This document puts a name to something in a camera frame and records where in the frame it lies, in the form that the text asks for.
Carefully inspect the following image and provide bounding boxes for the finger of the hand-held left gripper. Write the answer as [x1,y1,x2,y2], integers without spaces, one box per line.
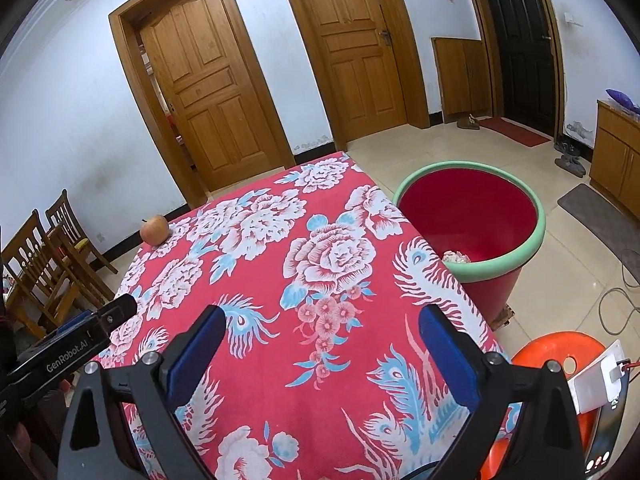
[47,310,98,335]
[92,294,138,336]

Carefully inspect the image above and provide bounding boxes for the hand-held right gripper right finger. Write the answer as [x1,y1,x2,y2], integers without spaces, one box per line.
[419,304,587,480]

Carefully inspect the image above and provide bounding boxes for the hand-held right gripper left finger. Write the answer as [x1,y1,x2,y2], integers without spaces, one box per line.
[62,304,227,480]

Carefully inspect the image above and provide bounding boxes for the red bucket with green rim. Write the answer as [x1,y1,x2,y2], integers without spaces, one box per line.
[393,161,545,313]

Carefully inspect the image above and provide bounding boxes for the cardboard box under bucket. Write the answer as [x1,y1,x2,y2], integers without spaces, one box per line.
[492,304,516,331]

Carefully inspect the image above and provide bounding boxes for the wooden chair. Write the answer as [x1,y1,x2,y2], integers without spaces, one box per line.
[46,189,118,276]
[0,210,108,341]

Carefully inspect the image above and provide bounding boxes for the red apple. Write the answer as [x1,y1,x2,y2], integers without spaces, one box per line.
[140,215,172,247]

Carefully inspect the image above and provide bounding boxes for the orange plastic stool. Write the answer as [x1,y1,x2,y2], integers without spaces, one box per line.
[480,332,623,480]

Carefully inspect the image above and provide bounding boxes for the red floral tablecloth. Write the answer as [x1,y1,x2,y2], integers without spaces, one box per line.
[92,151,526,480]

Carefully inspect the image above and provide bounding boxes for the black smartphone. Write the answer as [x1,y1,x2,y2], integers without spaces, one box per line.
[582,375,632,480]

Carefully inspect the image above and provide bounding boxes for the grey floor mat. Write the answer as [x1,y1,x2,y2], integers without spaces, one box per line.
[557,183,640,271]

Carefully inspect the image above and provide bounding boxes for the grey pair of shoes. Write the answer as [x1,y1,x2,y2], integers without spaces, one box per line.
[555,154,587,177]

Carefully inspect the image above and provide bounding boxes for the red doormat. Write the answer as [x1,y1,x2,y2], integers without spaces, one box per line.
[477,116,551,147]

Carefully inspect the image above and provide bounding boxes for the arched-panel wooden door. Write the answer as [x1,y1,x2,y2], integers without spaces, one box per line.
[109,0,296,208]

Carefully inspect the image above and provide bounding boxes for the wooden sideboard cabinet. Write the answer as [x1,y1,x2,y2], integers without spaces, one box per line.
[589,100,640,216]

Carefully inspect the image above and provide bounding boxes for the purple plastic bag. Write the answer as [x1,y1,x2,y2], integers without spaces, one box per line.
[605,89,640,113]

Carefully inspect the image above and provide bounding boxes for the wooden door with metal lock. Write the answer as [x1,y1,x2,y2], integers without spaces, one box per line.
[274,0,431,153]

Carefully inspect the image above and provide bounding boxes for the black entrance door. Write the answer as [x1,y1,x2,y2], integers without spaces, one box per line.
[460,0,566,138]

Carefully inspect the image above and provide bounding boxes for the grey floor cable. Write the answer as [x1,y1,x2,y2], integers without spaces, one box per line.
[597,255,640,336]

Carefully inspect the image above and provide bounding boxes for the wooden wall cabinet panel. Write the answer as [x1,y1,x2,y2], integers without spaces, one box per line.
[431,36,493,123]

